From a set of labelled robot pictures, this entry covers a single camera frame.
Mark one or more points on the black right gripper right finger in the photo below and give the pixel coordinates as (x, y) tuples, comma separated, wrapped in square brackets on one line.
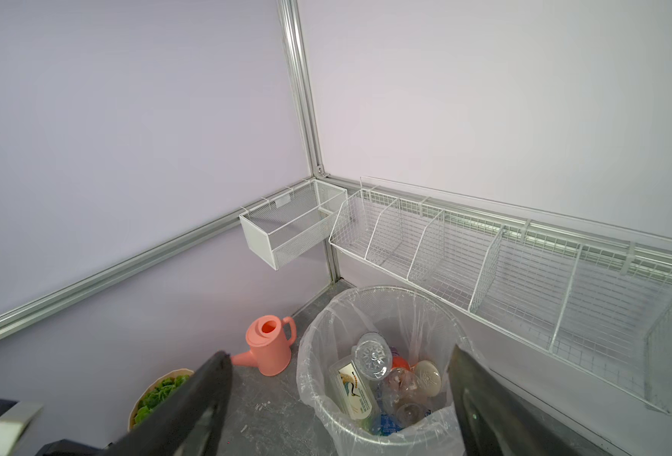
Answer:
[(491, 421)]

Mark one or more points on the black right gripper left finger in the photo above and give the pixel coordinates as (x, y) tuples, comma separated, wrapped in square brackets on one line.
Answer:
[(199, 406)]

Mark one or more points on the red cap brown bottle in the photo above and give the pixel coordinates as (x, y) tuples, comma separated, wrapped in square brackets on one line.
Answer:
[(401, 399)]

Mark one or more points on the green label clear bottle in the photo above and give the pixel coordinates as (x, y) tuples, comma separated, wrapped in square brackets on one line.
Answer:
[(372, 356)]

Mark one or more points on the square clear green-band bottle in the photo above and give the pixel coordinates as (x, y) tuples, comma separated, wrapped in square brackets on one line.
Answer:
[(352, 392)]

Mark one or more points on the clear plastic bin liner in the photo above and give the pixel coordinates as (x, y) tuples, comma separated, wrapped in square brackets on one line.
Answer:
[(415, 327)]

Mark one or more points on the grey mesh waste bin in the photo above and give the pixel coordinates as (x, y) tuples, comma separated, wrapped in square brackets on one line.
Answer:
[(373, 365)]

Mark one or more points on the potted green plant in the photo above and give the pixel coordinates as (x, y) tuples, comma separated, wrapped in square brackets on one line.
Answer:
[(156, 394)]

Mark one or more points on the pink plastic watering can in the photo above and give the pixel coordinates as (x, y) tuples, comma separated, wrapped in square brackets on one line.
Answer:
[(270, 340)]

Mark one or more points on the white wire wall shelf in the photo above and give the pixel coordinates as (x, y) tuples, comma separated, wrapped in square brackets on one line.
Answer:
[(593, 296)]

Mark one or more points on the white mesh wall basket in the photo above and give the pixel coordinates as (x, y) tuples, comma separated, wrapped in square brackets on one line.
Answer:
[(286, 225)]

